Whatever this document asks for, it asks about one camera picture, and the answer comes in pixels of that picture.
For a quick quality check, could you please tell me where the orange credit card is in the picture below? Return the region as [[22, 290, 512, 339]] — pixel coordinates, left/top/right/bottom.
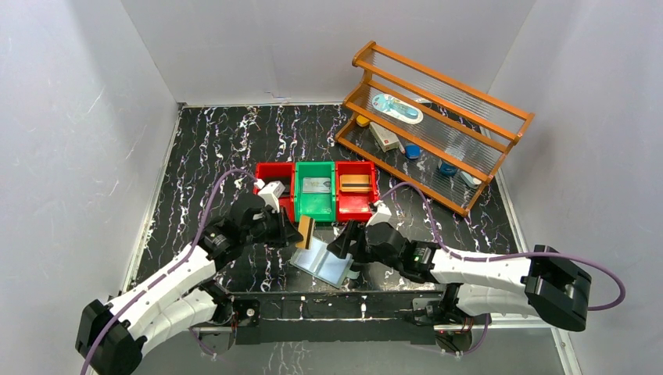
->
[[296, 215, 315, 249]]

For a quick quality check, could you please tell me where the green card holder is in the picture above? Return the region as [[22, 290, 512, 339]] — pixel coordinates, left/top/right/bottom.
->
[[289, 237, 360, 289]]

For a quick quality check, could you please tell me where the red bin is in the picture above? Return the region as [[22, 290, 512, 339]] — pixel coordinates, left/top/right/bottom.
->
[[254, 162, 296, 222], [335, 161, 378, 223]]

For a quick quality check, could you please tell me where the green bin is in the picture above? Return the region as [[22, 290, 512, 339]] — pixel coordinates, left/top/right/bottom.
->
[[294, 161, 337, 223]]

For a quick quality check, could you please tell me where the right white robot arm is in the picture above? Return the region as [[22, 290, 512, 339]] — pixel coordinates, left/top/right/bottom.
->
[[327, 220, 592, 332]]

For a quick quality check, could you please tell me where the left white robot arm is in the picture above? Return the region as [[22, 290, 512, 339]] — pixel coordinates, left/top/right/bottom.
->
[[74, 193, 303, 374]]

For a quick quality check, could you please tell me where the grey card in bin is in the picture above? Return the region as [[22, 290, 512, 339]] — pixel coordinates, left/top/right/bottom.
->
[[301, 177, 332, 194]]

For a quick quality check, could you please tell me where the orange card in bin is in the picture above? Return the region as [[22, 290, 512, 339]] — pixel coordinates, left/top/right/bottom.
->
[[339, 174, 372, 193]]

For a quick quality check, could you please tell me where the blue round item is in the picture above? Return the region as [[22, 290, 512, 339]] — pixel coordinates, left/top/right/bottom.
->
[[403, 144, 421, 160]]

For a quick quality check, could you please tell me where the dark blue round container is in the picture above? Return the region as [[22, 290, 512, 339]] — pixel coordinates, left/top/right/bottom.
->
[[438, 159, 459, 177]]

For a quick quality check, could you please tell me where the white small box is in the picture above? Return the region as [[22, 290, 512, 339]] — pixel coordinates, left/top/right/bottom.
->
[[369, 122, 400, 152]]

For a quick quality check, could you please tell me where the light blue small item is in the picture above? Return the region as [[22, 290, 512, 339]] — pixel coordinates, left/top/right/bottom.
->
[[459, 171, 482, 188]]

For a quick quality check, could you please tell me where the orange wooden shelf rack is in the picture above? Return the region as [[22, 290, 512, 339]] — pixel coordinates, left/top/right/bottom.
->
[[336, 41, 535, 216]]

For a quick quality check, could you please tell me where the yellow round item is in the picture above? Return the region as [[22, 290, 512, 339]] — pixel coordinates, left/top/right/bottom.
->
[[356, 115, 371, 127]]

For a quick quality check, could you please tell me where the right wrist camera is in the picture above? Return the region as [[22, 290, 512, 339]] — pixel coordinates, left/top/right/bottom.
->
[[366, 200, 392, 227]]

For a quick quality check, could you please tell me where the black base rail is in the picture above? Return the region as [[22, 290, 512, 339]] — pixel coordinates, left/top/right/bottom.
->
[[232, 291, 479, 351]]

